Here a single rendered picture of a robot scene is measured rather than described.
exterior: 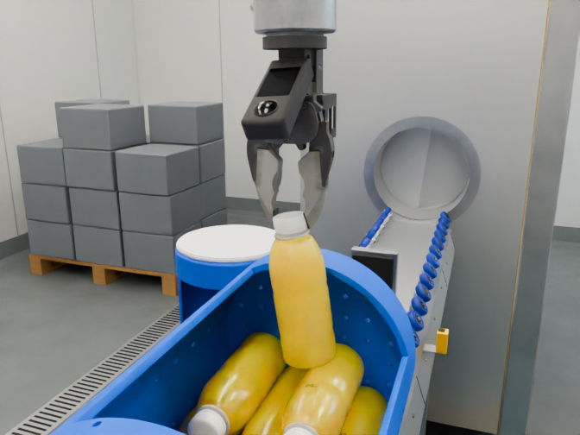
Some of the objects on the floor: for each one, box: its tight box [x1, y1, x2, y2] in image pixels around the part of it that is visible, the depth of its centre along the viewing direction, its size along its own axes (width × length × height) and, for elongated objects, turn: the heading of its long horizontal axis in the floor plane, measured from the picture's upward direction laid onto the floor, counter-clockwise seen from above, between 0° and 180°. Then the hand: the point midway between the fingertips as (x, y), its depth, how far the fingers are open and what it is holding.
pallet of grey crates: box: [16, 98, 227, 296], centre depth 400 cm, size 120×80×119 cm
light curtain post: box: [496, 0, 580, 435], centre depth 129 cm, size 6×6×170 cm
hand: (289, 217), depth 64 cm, fingers closed on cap, 4 cm apart
